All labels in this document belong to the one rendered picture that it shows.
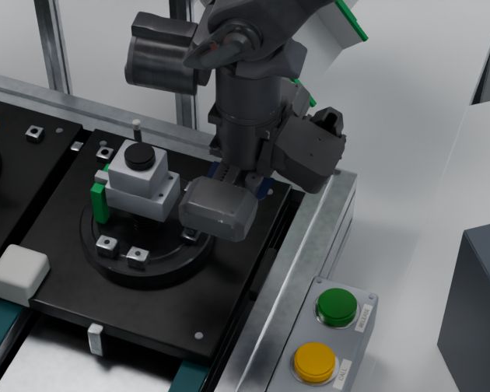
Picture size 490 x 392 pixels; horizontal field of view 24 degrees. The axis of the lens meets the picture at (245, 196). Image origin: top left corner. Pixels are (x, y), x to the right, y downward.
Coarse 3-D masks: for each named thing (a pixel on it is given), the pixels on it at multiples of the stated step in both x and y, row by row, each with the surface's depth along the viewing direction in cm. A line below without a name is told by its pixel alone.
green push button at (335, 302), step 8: (336, 288) 115; (320, 296) 114; (328, 296) 114; (336, 296) 114; (344, 296) 114; (352, 296) 114; (320, 304) 113; (328, 304) 113; (336, 304) 113; (344, 304) 113; (352, 304) 113; (320, 312) 113; (328, 312) 113; (336, 312) 113; (344, 312) 113; (352, 312) 113; (328, 320) 113; (336, 320) 112; (344, 320) 112
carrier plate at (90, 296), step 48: (96, 144) 128; (288, 192) 123; (48, 240) 119; (48, 288) 115; (96, 288) 115; (144, 288) 115; (192, 288) 115; (240, 288) 115; (144, 336) 111; (192, 336) 111
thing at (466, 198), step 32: (480, 128) 145; (480, 160) 141; (448, 192) 138; (480, 192) 138; (448, 224) 135; (480, 224) 135; (416, 256) 131; (448, 256) 131; (416, 288) 128; (448, 288) 128; (416, 320) 126; (384, 352) 123; (416, 352) 123; (384, 384) 120; (416, 384) 120; (448, 384) 120
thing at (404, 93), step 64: (0, 0) 161; (64, 0) 161; (128, 0) 161; (384, 0) 161; (448, 0) 161; (0, 64) 153; (384, 64) 153; (448, 64) 153; (384, 128) 145; (448, 128) 145; (384, 192) 138; (384, 256) 131; (384, 320) 125
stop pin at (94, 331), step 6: (96, 324) 112; (90, 330) 112; (96, 330) 112; (102, 330) 112; (90, 336) 112; (96, 336) 112; (102, 336) 112; (90, 342) 113; (96, 342) 113; (102, 342) 113; (96, 348) 114; (102, 348) 114; (96, 354) 115; (102, 354) 114
